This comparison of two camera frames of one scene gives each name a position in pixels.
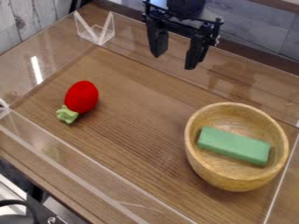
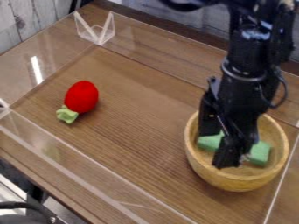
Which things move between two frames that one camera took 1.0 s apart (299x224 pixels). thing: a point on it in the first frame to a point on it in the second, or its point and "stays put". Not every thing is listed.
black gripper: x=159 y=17 to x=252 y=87
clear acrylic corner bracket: x=96 y=33 stays put
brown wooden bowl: x=224 y=172 stays put
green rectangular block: x=234 y=145 stays put
